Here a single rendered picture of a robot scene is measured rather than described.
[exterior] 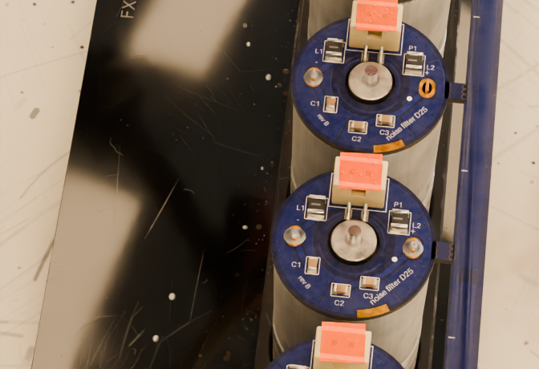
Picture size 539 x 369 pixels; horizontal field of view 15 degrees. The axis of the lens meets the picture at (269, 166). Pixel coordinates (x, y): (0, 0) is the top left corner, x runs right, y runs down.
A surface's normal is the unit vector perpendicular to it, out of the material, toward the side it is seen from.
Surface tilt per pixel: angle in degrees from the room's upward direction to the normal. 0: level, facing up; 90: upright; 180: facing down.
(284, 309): 90
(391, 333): 90
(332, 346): 0
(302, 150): 90
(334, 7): 90
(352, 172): 0
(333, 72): 0
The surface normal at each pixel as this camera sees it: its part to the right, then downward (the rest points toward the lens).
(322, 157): -0.63, 0.69
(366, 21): 0.00, -0.46
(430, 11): 0.65, 0.67
